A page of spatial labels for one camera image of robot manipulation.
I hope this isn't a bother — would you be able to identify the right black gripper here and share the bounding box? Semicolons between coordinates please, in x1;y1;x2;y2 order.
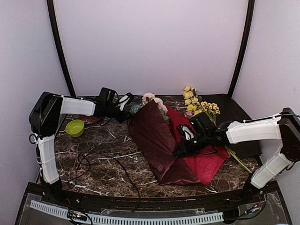
173;131;210;157

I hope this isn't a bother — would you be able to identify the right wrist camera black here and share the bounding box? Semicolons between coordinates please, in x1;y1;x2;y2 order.
176;112;217;140

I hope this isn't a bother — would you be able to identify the red embroidered round pouch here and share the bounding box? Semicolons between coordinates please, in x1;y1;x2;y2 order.
79;115;101;125

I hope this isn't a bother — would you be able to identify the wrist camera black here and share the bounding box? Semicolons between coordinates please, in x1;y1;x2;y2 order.
97;87;134;111
176;112;217;140

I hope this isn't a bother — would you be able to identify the white cable duct strip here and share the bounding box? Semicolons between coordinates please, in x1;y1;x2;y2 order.
29;200;224;225

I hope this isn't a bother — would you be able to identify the black frame post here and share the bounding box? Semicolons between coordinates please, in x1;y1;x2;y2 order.
46;0;76;97
227;0;255;98

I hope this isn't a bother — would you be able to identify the black string on table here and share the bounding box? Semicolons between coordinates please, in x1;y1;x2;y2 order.
69;150;141;200

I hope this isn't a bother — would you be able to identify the red wrapping paper sheet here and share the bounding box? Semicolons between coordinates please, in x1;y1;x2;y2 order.
128;100;214;186

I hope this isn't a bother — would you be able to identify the black front table rail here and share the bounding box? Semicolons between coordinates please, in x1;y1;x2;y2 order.
25;182;279;214

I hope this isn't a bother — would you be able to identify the left black frame post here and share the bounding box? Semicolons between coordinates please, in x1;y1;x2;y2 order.
46;0;76;97

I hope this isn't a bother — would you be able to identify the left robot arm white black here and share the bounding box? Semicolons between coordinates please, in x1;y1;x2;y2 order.
29;88;134;185

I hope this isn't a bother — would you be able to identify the yellow fake flower bunch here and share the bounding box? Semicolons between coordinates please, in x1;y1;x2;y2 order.
183;86;252;179

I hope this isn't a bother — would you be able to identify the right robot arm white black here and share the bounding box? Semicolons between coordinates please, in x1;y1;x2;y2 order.
173;108;300;203

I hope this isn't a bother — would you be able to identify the right black frame post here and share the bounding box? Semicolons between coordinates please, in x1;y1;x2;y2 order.
227;0;255;98

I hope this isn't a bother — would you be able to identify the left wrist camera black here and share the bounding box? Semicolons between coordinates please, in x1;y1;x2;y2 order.
97;87;134;111

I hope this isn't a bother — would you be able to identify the green plastic bowl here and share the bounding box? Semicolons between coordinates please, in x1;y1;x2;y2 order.
65;120;84;137

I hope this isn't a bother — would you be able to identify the pink fake rose bunch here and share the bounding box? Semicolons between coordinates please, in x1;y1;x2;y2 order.
142;92;171;124

